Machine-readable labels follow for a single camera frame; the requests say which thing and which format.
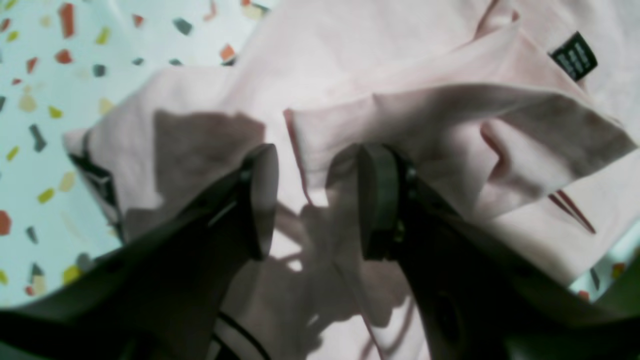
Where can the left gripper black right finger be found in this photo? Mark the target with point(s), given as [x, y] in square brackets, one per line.
[477, 298]

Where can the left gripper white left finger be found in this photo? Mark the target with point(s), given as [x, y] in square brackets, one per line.
[158, 297]

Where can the pink T-shirt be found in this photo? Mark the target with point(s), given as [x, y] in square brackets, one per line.
[522, 114]

